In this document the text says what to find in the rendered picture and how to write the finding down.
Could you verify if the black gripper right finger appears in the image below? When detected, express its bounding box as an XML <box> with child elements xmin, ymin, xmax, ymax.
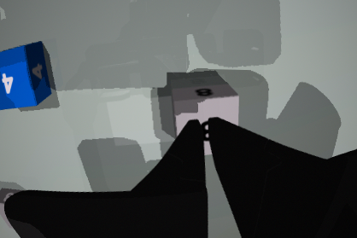
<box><xmin>208</xmin><ymin>117</ymin><xmax>357</xmax><ymax>238</ymax></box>

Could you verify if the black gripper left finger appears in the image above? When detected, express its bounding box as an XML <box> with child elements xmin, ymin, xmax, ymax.
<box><xmin>4</xmin><ymin>119</ymin><xmax>208</xmax><ymax>238</ymax></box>

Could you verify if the blue block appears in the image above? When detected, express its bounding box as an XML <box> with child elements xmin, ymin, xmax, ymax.
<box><xmin>0</xmin><ymin>42</ymin><xmax>51</xmax><ymax>110</ymax></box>

